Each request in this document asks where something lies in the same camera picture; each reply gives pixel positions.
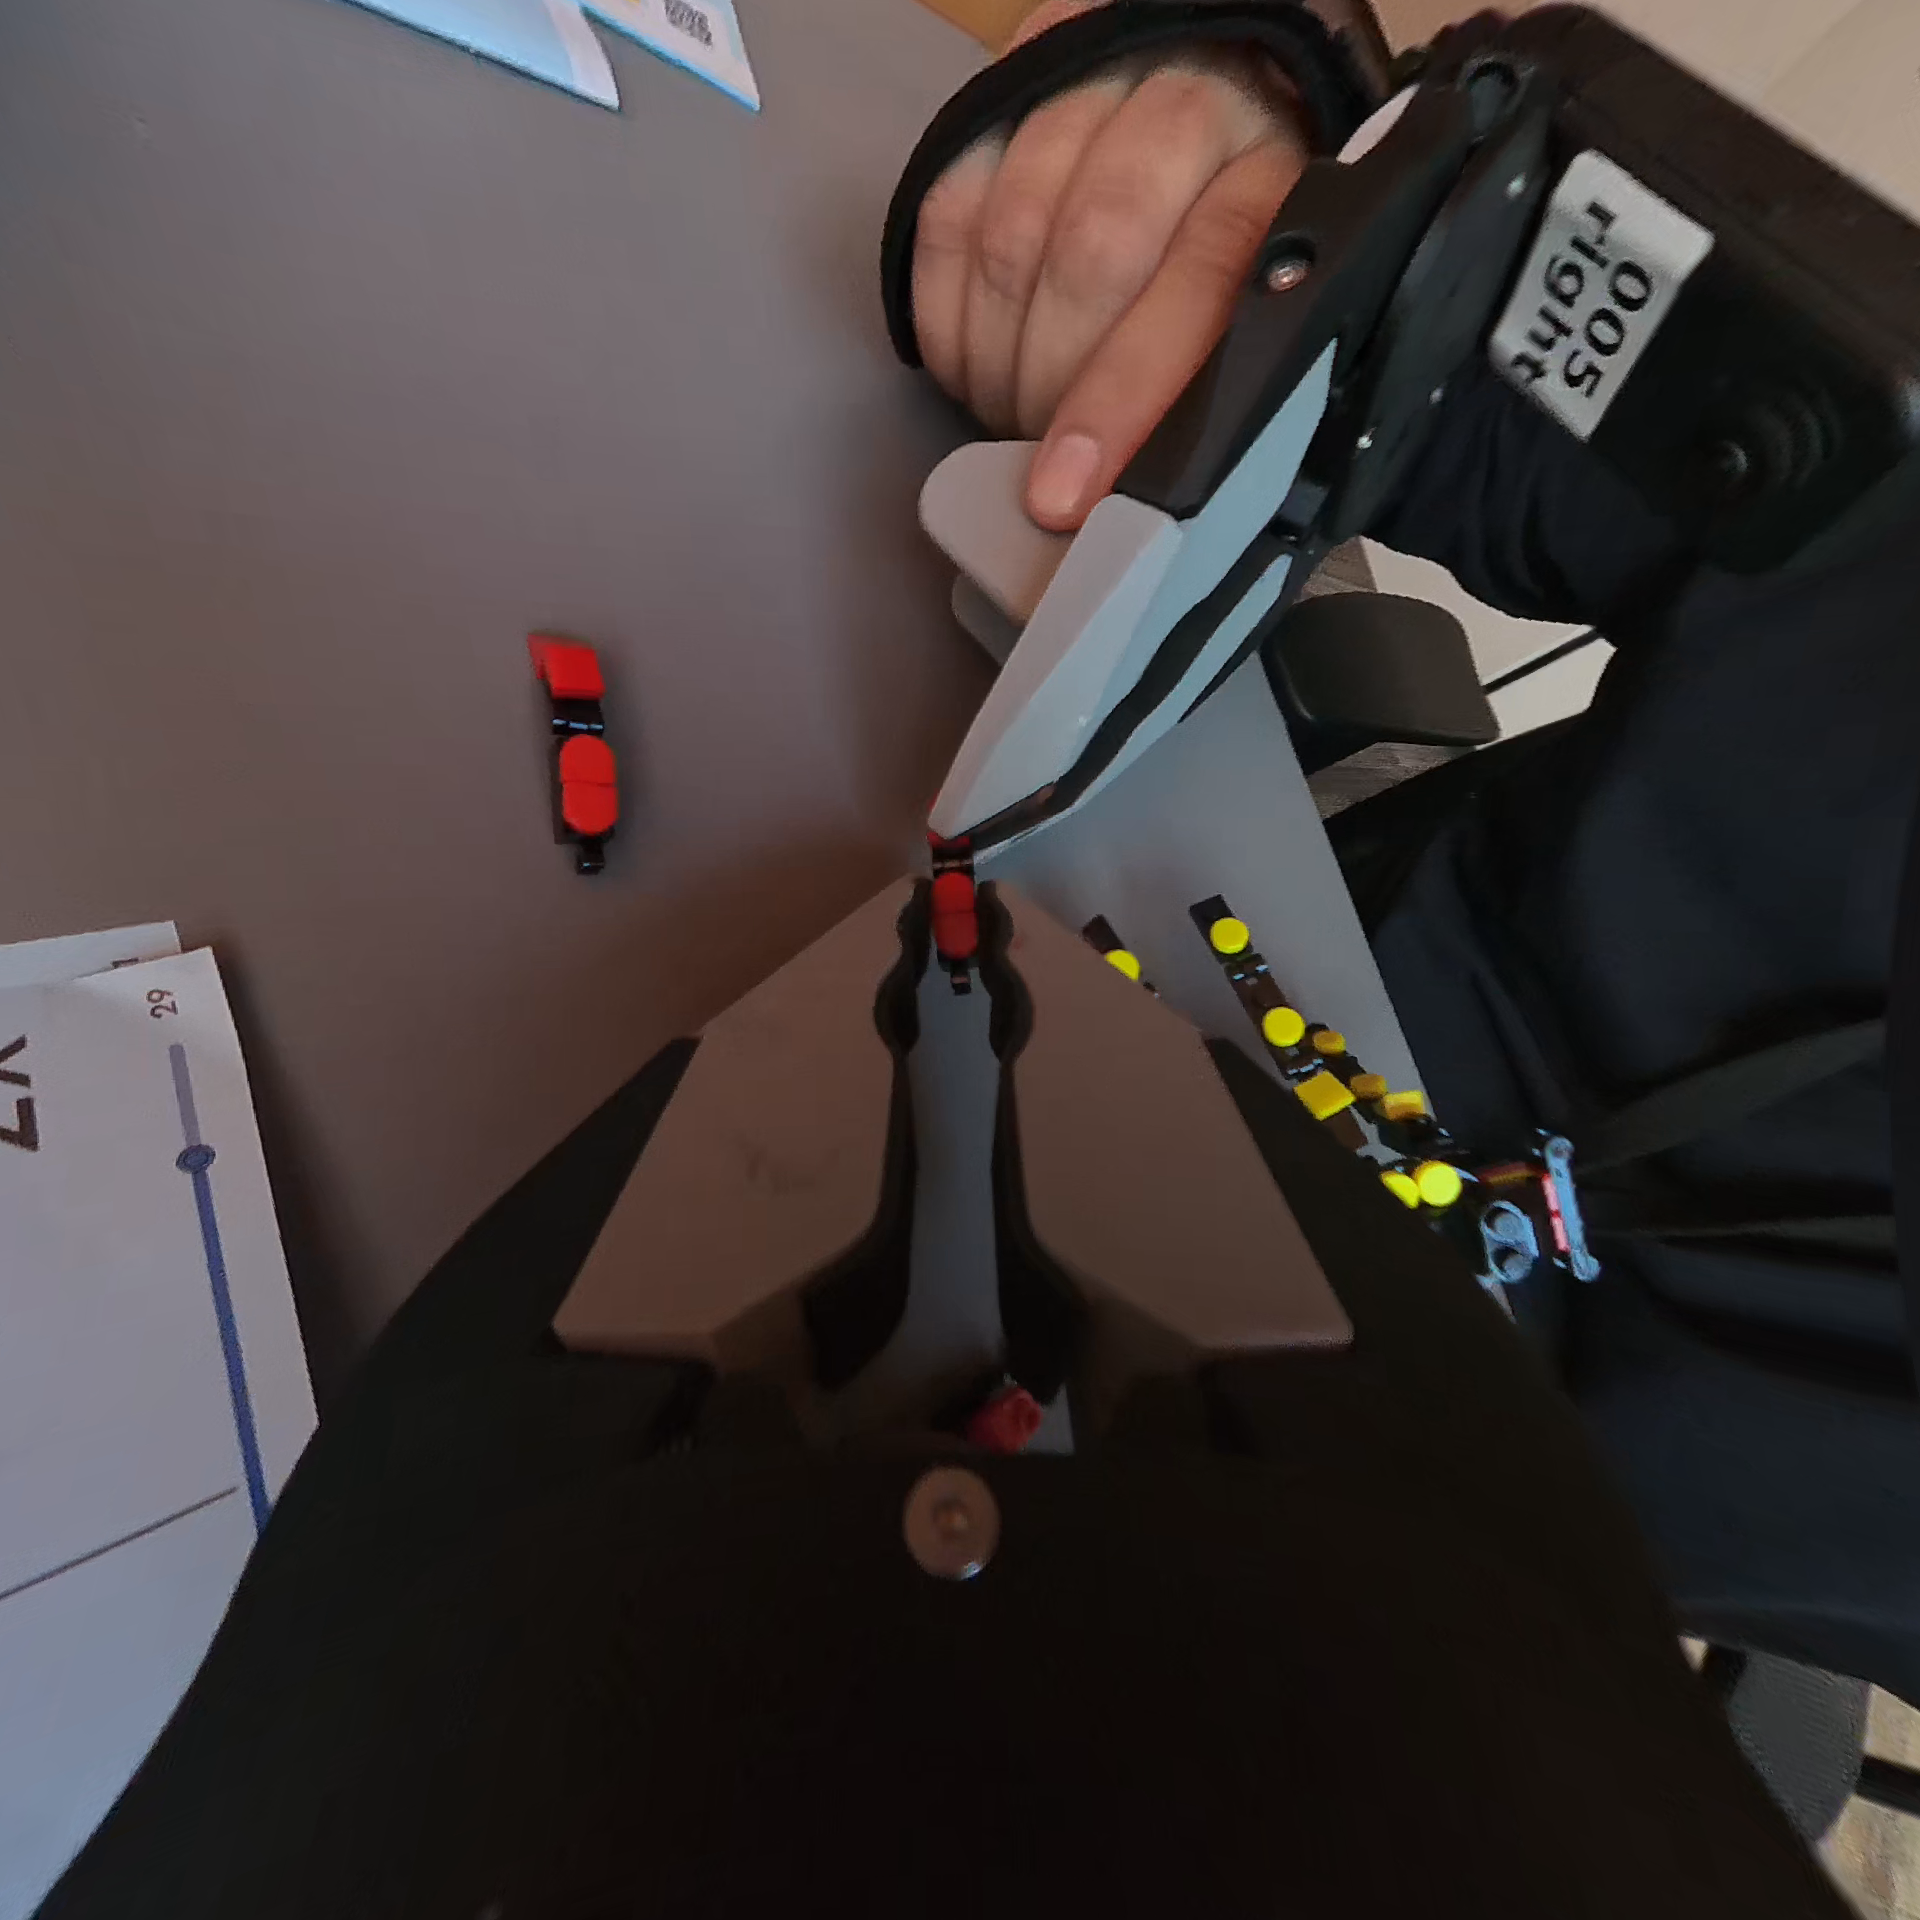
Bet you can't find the yellow black lego scorpion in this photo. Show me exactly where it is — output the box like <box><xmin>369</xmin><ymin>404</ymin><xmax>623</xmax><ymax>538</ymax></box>
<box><xmin>1080</xmin><ymin>892</ymin><xmax>1607</xmax><ymax>1293</ymax></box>

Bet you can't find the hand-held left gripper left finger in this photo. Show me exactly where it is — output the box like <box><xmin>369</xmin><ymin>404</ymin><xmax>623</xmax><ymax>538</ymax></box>
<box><xmin>551</xmin><ymin>883</ymin><xmax>926</xmax><ymax>1391</ymax></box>

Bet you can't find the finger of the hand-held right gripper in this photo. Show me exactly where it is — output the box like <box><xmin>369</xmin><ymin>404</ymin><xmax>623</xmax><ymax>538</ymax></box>
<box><xmin>960</xmin><ymin>533</ymin><xmax>1334</xmax><ymax>872</ymax></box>
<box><xmin>926</xmin><ymin>342</ymin><xmax>1340</xmax><ymax>841</ymax></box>

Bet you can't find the red black lego claw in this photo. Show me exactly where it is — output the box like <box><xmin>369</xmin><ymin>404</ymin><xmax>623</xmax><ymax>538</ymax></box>
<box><xmin>524</xmin><ymin>631</ymin><xmax>623</xmax><ymax>877</ymax></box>
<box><xmin>924</xmin><ymin>829</ymin><xmax>984</xmax><ymax>997</ymax></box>

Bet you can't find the white instruction booklet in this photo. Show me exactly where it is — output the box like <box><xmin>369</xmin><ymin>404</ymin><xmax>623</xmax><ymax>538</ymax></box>
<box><xmin>0</xmin><ymin>920</ymin><xmax>320</xmax><ymax>1603</ymax></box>

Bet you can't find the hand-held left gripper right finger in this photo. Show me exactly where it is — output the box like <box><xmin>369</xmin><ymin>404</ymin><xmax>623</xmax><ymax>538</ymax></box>
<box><xmin>977</xmin><ymin>877</ymin><xmax>1355</xmax><ymax>1398</ymax></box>

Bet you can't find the person's right hand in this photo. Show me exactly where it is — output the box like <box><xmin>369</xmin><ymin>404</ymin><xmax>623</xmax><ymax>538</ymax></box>
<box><xmin>906</xmin><ymin>60</ymin><xmax>1309</xmax><ymax>534</ymax></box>

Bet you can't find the pale blue paper booklet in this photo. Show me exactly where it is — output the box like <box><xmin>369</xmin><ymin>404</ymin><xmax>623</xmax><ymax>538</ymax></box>
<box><xmin>582</xmin><ymin>0</ymin><xmax>761</xmax><ymax>116</ymax></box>
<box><xmin>342</xmin><ymin>0</ymin><xmax>621</xmax><ymax>112</ymax></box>

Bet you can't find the person's dark clothing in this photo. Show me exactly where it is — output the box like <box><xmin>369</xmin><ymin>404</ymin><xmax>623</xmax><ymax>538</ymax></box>
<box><xmin>1319</xmin><ymin>344</ymin><xmax>1920</xmax><ymax>1705</ymax></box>

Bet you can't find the black chair armrest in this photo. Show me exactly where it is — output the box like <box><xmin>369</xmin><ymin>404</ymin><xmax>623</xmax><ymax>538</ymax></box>
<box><xmin>1274</xmin><ymin>593</ymin><xmax>1502</xmax><ymax>774</ymax></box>

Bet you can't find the black strap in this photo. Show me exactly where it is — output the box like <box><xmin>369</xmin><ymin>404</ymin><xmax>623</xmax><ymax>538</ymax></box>
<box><xmin>1560</xmin><ymin>1020</ymin><xmax>1895</xmax><ymax>1203</ymax></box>

